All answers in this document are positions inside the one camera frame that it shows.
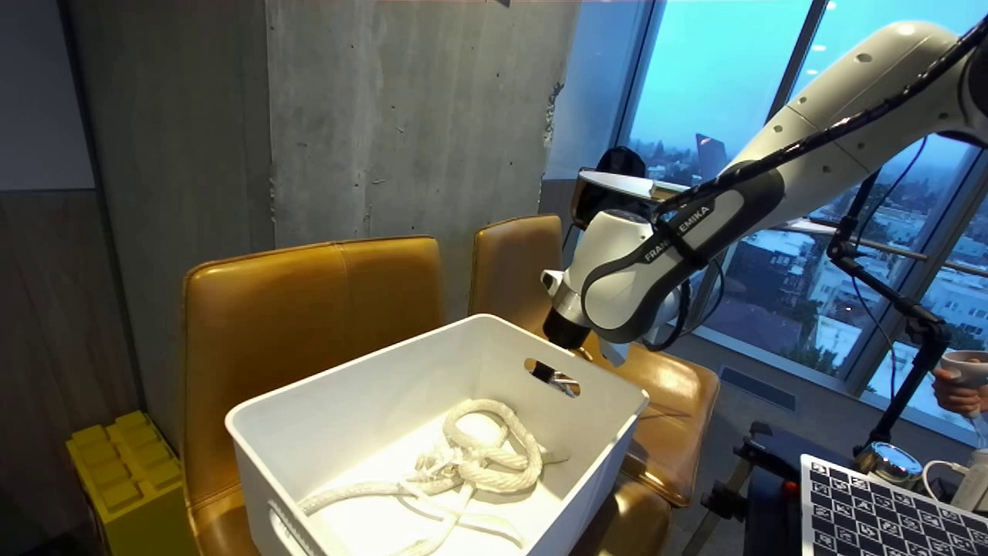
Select camera on mount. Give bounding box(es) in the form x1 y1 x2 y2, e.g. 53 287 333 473
826 168 953 489

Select white plastic bin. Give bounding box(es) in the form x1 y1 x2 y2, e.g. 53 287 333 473
225 313 650 556

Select black and white calibration board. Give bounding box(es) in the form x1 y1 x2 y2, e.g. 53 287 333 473
800 453 988 556

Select window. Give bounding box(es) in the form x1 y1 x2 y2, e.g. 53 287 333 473
616 0 988 450

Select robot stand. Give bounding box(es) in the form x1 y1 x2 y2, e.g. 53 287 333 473
701 421 858 556

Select mustard leather chair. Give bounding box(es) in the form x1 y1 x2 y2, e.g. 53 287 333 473
468 214 721 509
181 236 673 556

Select hand controller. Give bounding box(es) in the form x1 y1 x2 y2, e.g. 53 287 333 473
939 349 988 388

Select wall vent grille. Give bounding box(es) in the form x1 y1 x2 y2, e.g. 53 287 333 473
719 365 798 412

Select white rope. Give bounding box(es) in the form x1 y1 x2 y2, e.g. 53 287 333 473
296 398 573 556

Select white cable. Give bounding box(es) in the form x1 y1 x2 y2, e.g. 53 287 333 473
921 460 970 497

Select yellow brick-shaped box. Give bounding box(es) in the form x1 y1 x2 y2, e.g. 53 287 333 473
65 410 195 556

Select person's hand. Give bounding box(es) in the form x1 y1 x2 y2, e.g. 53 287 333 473
932 366 988 419

